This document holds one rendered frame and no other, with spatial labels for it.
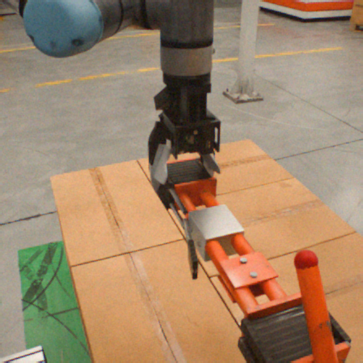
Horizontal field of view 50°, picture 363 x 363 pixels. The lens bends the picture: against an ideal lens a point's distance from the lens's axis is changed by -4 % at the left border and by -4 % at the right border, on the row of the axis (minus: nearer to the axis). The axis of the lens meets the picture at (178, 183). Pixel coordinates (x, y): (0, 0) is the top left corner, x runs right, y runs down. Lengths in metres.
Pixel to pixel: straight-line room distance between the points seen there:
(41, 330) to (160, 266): 0.78
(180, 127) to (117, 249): 0.86
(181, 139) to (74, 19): 0.25
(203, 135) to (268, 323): 0.28
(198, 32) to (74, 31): 0.18
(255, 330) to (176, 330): 0.70
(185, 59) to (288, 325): 0.36
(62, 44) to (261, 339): 0.38
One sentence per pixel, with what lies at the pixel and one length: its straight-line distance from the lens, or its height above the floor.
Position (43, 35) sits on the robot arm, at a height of 1.37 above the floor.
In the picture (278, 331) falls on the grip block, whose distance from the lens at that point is 0.47.
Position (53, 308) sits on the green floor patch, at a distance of 1.98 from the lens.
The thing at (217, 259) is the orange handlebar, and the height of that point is 1.09.
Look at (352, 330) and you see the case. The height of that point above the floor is 0.95.
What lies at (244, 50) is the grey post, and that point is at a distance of 4.05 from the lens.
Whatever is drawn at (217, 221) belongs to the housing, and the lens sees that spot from 0.60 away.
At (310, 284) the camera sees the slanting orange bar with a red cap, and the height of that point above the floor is 1.18.
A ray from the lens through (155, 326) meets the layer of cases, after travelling 1.16.
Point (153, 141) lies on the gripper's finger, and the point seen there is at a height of 1.17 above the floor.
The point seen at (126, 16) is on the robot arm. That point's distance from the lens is 0.55.
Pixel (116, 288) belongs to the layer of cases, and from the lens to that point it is 1.26.
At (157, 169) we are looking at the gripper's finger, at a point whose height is 1.12.
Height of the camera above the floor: 1.46
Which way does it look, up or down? 33 degrees down
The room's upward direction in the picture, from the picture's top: straight up
